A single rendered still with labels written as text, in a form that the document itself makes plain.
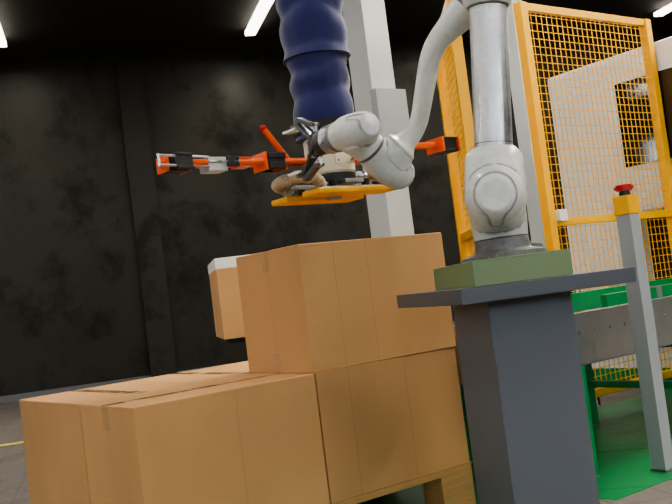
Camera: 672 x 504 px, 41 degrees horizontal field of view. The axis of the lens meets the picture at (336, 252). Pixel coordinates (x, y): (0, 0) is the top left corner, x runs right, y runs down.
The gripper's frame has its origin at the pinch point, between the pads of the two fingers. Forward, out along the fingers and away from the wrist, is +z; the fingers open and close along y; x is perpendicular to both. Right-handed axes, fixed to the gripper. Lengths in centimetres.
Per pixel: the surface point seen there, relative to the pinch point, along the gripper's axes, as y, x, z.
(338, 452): 95, 0, -6
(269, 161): 0.5, -1.7, 9.9
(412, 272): 42, 39, -7
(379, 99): -47, 130, 101
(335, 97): -20.0, 24.1, 3.7
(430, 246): 34, 49, -7
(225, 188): -100, 406, 722
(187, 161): 0.5, -32.5, 8.3
